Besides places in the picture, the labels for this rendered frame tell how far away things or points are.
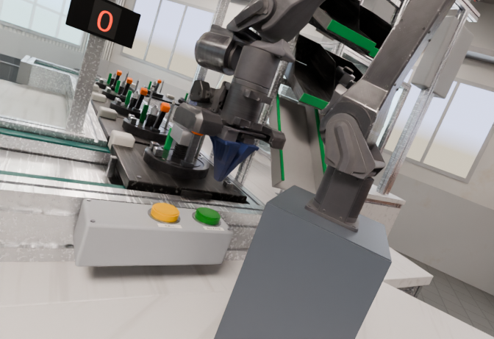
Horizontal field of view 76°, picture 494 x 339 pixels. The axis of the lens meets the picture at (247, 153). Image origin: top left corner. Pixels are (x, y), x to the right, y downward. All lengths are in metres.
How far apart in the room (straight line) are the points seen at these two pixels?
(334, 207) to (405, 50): 0.19
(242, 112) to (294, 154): 0.38
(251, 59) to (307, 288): 0.30
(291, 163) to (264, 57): 0.39
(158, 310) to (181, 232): 0.10
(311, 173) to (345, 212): 0.44
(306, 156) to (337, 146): 0.46
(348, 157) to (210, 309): 0.30
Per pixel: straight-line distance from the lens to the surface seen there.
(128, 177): 0.56
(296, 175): 0.78
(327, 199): 0.38
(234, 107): 0.45
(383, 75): 0.39
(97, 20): 0.71
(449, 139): 4.32
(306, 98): 0.72
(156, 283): 0.52
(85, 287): 0.49
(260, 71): 0.45
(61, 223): 0.50
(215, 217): 0.50
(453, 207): 4.42
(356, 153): 0.36
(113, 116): 0.98
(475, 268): 4.65
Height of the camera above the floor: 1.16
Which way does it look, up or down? 10 degrees down
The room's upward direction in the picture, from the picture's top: 20 degrees clockwise
